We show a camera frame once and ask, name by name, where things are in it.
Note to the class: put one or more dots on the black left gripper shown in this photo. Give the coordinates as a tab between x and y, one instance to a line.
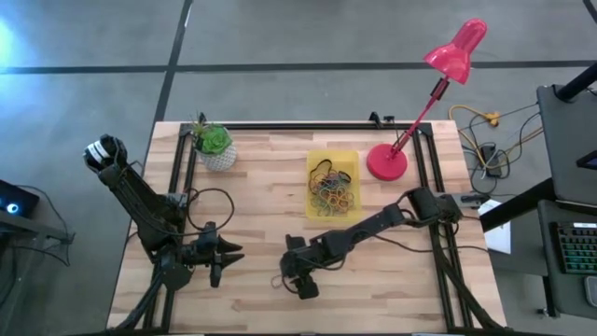
205	254

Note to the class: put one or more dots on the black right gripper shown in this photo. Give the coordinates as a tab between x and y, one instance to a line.
312	256

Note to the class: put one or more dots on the large red rubber band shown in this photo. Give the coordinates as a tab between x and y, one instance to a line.
276	283

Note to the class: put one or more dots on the yellow rubber band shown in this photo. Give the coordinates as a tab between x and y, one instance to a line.
322	190
326	198

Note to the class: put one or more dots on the rubber bands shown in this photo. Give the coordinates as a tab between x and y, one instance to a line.
338	186

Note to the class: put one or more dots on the yellow translucent plastic bin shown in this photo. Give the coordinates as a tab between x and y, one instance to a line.
347	158

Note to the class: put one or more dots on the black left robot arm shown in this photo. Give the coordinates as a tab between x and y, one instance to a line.
140	205

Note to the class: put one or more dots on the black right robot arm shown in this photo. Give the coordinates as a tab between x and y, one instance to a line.
396	217

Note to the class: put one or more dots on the small black rubber band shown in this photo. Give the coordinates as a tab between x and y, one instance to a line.
339	176

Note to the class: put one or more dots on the green succulent in patterned pot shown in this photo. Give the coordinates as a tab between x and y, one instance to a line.
215	140

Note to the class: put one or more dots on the red desk lamp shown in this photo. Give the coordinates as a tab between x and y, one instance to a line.
386	163

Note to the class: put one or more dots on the white paper sheet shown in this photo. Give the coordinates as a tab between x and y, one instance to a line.
499	238

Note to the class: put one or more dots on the black power adapter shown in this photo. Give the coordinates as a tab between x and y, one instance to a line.
490	161

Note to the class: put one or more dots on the grey metal stand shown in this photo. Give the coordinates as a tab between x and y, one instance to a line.
28	228

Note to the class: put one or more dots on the black stand leg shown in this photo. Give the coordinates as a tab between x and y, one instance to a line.
517	207

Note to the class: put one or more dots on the black box with blue light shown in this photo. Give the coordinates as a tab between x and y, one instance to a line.
23	200

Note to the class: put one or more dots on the backlit computer keyboard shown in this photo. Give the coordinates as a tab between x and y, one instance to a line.
578	247

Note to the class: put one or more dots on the grey side desk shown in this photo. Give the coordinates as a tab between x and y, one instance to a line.
569	140

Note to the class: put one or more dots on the grey computer mouse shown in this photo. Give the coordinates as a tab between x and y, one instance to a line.
592	291

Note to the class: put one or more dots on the black tablet with blue screen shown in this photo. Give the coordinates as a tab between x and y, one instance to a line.
588	161

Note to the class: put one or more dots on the black pole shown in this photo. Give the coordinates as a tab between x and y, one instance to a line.
578	81

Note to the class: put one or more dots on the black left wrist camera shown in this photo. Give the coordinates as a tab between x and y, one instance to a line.
206	240

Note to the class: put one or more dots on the black camera clamp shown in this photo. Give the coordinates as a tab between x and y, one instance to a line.
374	120

